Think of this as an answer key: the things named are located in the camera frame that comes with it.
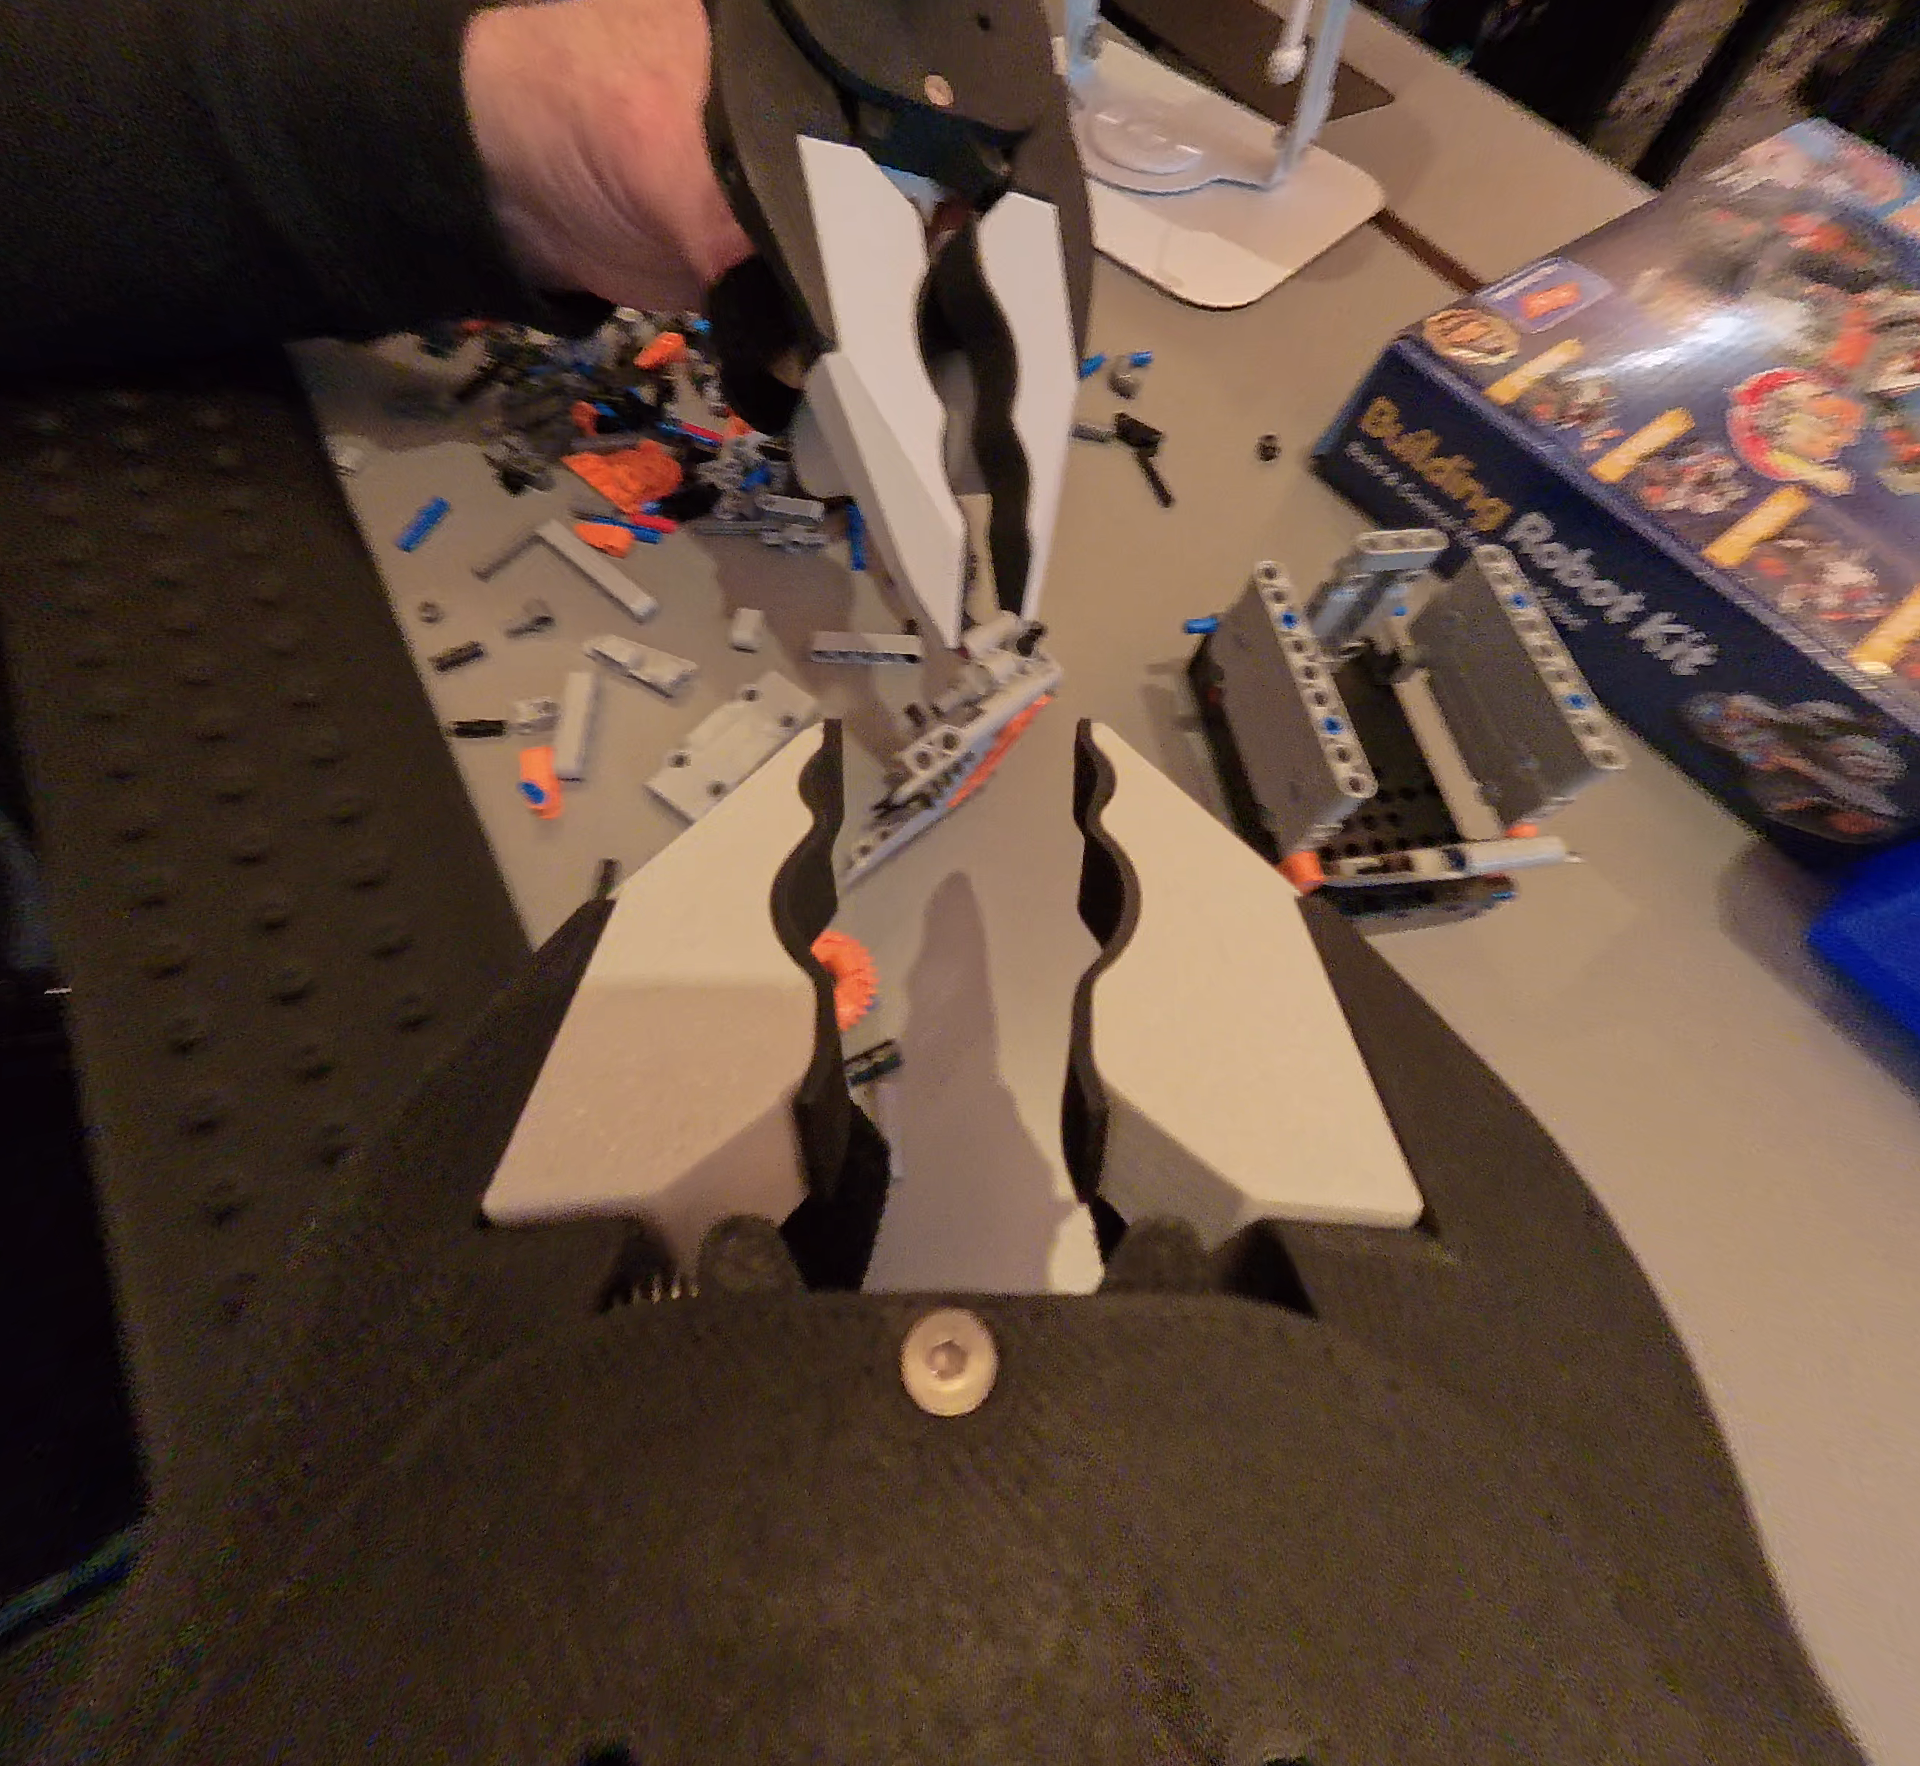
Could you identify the black angled axle piece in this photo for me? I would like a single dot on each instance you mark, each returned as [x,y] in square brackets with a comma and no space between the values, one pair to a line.
[1146,458]

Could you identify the light grey flat bar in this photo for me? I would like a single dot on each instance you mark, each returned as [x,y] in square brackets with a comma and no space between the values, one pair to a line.
[864,648]

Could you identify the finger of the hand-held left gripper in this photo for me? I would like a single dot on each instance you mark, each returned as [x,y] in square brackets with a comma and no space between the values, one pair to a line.
[1027,358]
[876,358]

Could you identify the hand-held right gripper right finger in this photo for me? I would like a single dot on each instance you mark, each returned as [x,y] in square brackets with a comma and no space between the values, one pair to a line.
[1245,1044]

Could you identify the small orange piece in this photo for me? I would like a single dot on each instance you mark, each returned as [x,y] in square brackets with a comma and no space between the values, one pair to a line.
[543,784]

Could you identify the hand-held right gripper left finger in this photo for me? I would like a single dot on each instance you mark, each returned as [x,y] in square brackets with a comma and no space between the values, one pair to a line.
[661,1044]

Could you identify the blue plastic object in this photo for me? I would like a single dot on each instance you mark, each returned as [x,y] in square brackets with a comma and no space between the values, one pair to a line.
[1878,942]

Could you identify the black studded mat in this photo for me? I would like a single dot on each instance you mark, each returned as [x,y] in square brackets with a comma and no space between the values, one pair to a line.
[209,837]

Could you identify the small orange gear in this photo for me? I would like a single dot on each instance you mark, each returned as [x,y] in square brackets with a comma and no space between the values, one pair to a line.
[844,976]

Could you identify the pile of plastic building pieces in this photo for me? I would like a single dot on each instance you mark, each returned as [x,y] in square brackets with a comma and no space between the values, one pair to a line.
[647,436]

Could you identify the grey straight beam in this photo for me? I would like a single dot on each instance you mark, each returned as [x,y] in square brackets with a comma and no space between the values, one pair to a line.
[575,722]

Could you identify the blue robot kit box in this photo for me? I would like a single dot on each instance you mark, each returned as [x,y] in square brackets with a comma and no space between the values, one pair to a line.
[1683,474]

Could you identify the long grey angled beam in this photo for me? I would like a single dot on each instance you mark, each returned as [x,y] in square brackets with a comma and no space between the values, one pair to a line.
[596,569]

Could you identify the person's left forearm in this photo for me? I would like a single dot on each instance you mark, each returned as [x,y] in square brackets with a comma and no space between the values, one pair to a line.
[209,149]

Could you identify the light grey panel piece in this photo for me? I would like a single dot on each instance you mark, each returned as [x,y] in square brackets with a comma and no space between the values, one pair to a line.
[729,745]

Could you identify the black pin with grey connector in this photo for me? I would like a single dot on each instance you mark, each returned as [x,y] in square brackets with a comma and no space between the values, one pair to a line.
[494,722]

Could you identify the black flat pad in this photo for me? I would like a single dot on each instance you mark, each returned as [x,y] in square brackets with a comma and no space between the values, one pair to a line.
[1199,11]

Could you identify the curved grey panel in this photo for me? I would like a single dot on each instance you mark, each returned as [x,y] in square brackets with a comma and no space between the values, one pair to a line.
[642,666]

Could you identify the grey black robot model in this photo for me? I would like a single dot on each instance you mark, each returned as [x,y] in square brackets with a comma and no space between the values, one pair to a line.
[1412,719]

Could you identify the grey T connector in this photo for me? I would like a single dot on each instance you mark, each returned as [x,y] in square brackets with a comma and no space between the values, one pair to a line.
[531,617]

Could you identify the person's left hand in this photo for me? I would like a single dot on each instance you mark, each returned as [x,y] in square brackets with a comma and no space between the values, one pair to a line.
[601,133]

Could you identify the small orange grey subassembly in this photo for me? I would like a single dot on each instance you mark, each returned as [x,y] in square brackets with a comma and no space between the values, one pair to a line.
[954,745]

